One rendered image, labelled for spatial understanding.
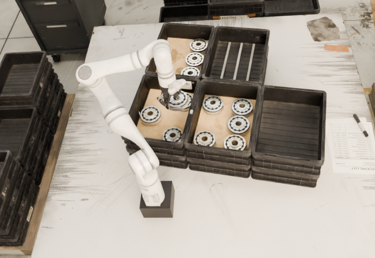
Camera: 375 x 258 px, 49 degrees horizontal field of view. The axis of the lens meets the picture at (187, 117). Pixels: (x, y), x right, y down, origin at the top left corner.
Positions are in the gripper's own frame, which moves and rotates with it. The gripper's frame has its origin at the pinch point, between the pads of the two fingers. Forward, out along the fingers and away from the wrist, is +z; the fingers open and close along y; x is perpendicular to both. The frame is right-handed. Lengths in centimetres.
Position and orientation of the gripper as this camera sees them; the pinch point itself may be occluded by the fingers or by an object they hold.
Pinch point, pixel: (171, 103)
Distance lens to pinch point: 186.6
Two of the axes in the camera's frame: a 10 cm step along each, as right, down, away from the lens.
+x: 7.0, 5.1, -5.1
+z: 1.0, 6.3, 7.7
